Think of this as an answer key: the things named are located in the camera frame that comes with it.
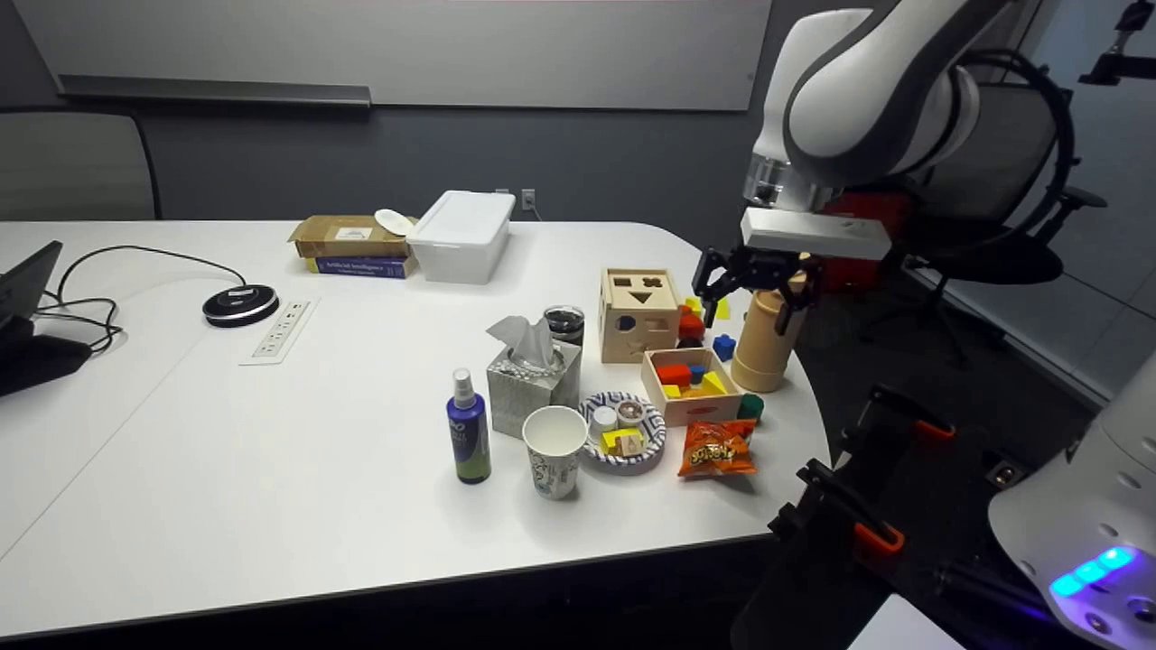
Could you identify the white plastic bin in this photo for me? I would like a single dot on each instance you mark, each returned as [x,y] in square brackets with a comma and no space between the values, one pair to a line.
[465,239]

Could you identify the yellow toy food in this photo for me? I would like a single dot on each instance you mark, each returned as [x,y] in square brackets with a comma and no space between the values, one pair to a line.
[625,443]

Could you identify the flat cardboard box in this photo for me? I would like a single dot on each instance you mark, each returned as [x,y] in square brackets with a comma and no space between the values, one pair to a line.
[346,236]

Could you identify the red block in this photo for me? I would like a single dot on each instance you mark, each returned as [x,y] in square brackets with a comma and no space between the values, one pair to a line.
[690,328]

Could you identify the blue book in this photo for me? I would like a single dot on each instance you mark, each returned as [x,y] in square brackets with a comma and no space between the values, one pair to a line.
[364,267]

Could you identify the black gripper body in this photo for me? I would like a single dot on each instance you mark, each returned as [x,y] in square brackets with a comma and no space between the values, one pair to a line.
[761,269]

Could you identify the black mesh office chair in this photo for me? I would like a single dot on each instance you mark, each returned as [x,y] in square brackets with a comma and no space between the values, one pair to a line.
[1000,156]

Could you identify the wooden block tray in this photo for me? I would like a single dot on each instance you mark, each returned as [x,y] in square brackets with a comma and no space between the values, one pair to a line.
[723,406]

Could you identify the red box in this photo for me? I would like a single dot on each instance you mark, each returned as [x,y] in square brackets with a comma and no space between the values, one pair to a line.
[860,276]

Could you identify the blue block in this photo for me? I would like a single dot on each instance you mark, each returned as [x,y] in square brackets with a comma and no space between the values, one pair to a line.
[723,347]

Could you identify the yellow tray block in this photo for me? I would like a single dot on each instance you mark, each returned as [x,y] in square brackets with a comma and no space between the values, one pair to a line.
[713,386]

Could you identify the small white bowl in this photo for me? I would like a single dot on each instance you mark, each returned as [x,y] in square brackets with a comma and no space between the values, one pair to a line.
[394,223]

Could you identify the whiteboard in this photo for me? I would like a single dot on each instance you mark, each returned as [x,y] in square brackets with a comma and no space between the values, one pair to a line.
[399,41]

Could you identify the orange snack packet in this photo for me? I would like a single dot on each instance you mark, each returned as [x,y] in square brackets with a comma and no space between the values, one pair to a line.
[720,454]

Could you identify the blue spray bottle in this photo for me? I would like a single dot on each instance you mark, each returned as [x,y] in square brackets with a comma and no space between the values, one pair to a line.
[466,435]

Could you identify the orange tray block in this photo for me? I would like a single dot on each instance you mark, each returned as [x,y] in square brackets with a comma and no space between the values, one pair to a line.
[673,374]

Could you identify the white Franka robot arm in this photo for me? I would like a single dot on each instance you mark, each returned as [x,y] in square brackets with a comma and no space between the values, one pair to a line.
[868,85]

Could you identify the patterned plate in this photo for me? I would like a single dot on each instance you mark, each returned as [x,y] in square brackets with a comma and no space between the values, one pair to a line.
[643,419]

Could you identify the beige chair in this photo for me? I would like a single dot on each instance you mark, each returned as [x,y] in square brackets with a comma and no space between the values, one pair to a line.
[72,163]

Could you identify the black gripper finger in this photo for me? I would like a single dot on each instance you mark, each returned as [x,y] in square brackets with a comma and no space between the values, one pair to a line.
[796,303]
[713,285]

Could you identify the black orange clamp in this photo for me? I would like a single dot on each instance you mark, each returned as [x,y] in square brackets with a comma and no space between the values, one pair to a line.
[896,419]
[851,518]

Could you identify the white power strip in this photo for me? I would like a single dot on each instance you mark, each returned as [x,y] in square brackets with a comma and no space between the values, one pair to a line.
[276,333]

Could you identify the tan wooden bottle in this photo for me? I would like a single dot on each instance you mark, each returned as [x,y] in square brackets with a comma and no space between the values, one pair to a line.
[761,354]

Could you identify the green block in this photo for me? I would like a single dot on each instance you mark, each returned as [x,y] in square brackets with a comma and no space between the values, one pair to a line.
[750,406]

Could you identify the patterned paper cup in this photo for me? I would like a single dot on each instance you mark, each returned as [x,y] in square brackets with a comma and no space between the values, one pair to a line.
[555,464]

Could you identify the black round puck device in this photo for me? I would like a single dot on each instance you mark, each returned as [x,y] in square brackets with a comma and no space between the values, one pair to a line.
[240,304]

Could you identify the wooden shape sorter box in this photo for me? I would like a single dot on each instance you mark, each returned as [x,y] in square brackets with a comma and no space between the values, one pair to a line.
[638,318]

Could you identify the grey tissue box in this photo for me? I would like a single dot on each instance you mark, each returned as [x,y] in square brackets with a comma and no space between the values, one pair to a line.
[530,386]

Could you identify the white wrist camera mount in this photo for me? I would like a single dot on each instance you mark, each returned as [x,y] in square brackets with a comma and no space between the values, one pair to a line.
[814,232]

